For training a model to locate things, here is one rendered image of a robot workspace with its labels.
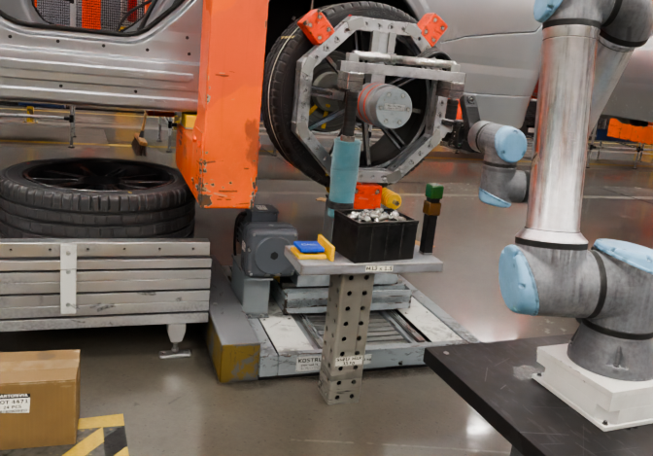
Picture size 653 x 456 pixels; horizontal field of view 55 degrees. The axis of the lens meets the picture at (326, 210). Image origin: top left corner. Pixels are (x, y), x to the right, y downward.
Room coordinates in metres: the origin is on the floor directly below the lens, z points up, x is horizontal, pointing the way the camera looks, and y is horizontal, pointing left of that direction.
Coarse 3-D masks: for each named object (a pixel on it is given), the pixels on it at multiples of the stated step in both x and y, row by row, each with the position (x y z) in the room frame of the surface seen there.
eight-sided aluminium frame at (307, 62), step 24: (360, 24) 2.10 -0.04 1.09; (384, 24) 2.14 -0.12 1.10; (408, 24) 2.16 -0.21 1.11; (312, 48) 2.10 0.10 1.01; (312, 72) 2.05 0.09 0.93; (432, 96) 2.26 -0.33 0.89; (432, 120) 2.23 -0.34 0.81; (312, 144) 2.06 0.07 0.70; (432, 144) 2.22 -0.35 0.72; (360, 168) 2.17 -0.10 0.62; (384, 168) 2.22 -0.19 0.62; (408, 168) 2.19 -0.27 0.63
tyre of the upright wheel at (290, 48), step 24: (336, 24) 2.17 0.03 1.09; (288, 48) 2.12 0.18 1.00; (264, 72) 2.26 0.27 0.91; (288, 72) 2.11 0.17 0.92; (264, 96) 2.22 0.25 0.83; (288, 96) 2.11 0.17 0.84; (264, 120) 2.26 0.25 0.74; (288, 120) 2.12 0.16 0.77; (288, 144) 2.12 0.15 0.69; (312, 168) 2.15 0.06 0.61
